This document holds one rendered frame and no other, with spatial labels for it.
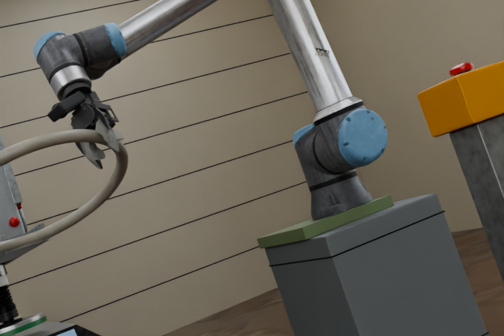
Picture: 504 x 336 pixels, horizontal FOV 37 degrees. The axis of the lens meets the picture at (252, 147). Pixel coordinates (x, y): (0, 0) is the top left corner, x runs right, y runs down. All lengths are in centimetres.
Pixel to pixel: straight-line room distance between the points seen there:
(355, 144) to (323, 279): 38
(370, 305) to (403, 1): 596
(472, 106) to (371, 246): 96
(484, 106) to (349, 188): 106
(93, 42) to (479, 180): 105
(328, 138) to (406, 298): 49
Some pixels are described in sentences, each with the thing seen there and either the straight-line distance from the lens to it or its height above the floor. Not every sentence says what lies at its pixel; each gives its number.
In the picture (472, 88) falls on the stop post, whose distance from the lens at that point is 122.
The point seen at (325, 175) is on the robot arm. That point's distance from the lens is 223.
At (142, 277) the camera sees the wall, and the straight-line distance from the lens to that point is 796.
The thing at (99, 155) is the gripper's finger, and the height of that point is 122.
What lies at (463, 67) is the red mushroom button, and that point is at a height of 109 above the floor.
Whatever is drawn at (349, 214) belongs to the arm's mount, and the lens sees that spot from 218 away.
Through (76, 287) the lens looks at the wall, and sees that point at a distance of 781.
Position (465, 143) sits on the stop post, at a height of 98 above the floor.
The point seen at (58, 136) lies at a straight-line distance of 173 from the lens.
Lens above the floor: 100
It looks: 4 degrees up
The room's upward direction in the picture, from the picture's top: 19 degrees counter-clockwise
